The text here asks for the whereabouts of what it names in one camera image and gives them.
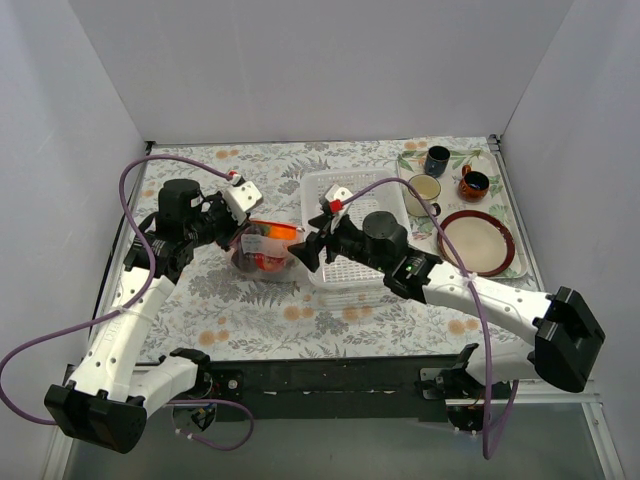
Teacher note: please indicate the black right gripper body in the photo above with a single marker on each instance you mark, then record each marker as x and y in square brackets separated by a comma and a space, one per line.
[326, 239]

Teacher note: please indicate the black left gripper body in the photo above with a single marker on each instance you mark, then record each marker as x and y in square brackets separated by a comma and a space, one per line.
[232, 232]

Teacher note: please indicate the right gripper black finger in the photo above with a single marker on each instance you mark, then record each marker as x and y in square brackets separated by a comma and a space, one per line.
[321, 227]
[307, 253]

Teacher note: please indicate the clear zip bag orange seal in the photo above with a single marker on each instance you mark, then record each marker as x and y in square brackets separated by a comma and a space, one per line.
[253, 241]

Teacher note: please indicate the fake orange mandarin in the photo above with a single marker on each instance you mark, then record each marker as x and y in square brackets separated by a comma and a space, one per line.
[281, 232]

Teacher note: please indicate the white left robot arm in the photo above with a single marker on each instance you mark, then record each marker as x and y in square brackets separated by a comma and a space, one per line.
[103, 403]

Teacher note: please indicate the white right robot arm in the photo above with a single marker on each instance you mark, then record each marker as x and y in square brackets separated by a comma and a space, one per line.
[558, 336]

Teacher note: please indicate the cream enamel mug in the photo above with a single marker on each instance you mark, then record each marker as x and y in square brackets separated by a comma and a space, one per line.
[428, 189]

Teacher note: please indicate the floral tablecloth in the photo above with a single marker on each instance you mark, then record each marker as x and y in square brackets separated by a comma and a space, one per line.
[436, 281]

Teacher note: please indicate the dark blue mug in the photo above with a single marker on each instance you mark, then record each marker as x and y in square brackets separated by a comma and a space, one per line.
[436, 161]

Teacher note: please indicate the orange brown mug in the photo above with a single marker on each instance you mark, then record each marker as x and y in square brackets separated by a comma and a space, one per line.
[473, 185]

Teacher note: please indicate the cream plate red rim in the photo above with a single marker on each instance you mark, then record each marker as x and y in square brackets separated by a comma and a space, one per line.
[483, 243]

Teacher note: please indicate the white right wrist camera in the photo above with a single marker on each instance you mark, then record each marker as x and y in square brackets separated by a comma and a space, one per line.
[334, 201]

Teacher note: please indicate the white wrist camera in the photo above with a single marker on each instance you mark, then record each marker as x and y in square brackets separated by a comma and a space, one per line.
[242, 199]
[334, 201]

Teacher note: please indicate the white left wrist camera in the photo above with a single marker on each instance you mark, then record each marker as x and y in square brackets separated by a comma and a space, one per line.
[242, 199]

